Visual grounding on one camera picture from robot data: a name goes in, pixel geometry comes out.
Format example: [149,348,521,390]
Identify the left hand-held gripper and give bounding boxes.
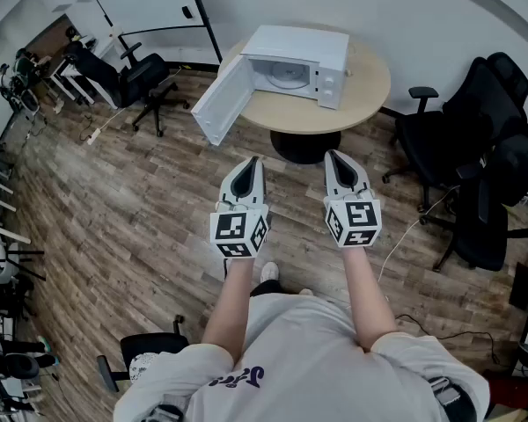
[209,156,270,259]

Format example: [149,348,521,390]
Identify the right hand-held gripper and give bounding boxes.
[323,149,383,249]

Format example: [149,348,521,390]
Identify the person's right forearm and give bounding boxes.
[341,246,398,354]

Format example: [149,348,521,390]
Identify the person's left forearm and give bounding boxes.
[201,255,254,364]

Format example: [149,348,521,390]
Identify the round wooden table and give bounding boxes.
[217,22,392,165]

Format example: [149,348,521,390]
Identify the person's black trousers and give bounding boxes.
[249,279,282,298]

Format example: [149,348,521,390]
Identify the black office chair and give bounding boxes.
[382,52,528,213]
[420,116,528,273]
[96,314,190,393]
[63,41,190,138]

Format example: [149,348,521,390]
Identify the white microwave oven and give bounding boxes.
[190,25,350,147]

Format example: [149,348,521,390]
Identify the person's white printed t-shirt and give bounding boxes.
[113,291,492,422]

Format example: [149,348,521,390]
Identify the white spotted cushion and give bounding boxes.
[128,353,159,384]

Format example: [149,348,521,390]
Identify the black flat panel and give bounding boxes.
[509,261,528,310]

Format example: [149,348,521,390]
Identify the black tripod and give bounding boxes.
[4,248,48,281]

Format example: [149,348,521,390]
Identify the grey waist belt buckle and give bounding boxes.
[429,375,476,422]

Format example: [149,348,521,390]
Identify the long white floor cable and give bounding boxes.
[377,186,461,283]

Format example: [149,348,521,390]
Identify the black floor cable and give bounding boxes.
[395,314,502,365]

